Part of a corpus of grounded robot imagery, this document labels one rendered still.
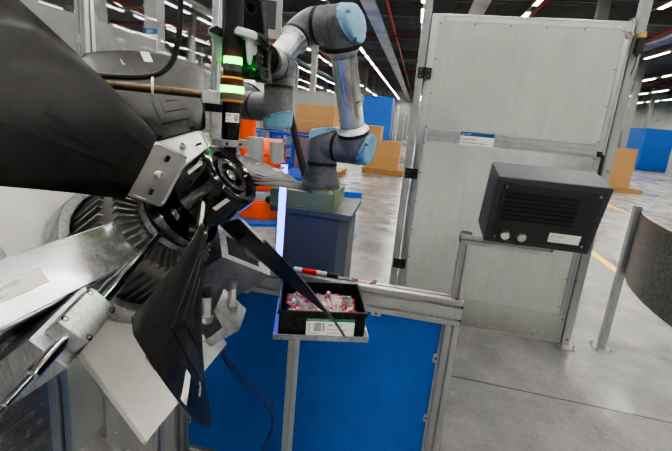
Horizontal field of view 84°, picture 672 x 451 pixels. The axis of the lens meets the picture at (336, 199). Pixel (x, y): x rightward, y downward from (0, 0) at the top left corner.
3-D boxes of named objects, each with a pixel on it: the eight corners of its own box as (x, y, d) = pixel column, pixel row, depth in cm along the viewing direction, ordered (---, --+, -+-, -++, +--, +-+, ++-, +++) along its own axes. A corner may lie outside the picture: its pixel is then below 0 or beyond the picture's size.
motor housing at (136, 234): (113, 337, 60) (169, 300, 57) (27, 220, 59) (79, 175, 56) (192, 280, 83) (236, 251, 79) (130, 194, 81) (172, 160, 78)
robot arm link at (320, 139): (317, 159, 154) (319, 126, 152) (346, 162, 148) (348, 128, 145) (300, 160, 144) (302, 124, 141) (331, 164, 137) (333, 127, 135)
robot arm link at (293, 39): (291, 1, 123) (207, 96, 99) (320, -2, 118) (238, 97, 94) (304, 34, 131) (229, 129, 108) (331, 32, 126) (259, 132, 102)
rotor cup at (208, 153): (180, 260, 60) (240, 218, 57) (127, 186, 59) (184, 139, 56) (223, 234, 74) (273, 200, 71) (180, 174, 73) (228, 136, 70)
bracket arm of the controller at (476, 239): (459, 243, 103) (461, 233, 102) (458, 240, 106) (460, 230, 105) (552, 256, 99) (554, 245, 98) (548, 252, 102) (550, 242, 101)
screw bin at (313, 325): (275, 337, 89) (277, 310, 88) (279, 302, 105) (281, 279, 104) (365, 340, 91) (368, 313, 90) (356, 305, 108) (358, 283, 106)
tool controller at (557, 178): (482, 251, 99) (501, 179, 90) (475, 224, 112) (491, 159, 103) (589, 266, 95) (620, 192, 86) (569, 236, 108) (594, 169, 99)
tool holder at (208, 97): (202, 145, 67) (203, 89, 65) (198, 142, 73) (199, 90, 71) (252, 148, 71) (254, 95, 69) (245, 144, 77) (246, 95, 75)
